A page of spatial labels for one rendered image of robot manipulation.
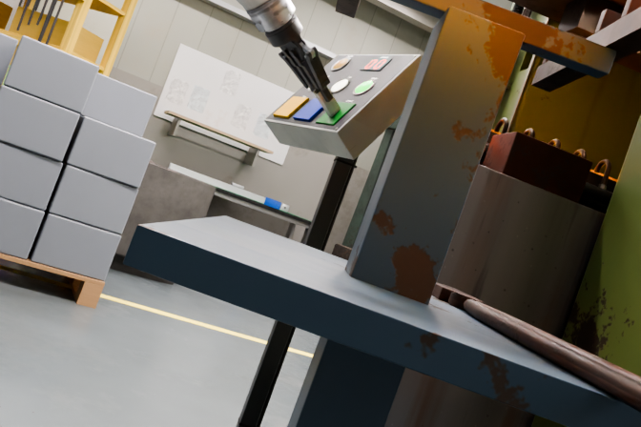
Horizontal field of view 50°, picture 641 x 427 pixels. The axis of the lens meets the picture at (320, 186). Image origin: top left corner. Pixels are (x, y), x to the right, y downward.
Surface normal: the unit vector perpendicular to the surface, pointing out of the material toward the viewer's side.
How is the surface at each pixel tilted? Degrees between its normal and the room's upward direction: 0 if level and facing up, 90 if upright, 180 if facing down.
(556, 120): 90
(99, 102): 90
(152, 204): 90
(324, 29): 90
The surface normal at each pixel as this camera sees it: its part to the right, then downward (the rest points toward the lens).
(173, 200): 0.49, 0.15
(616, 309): -0.93, -0.35
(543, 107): 0.15, 0.01
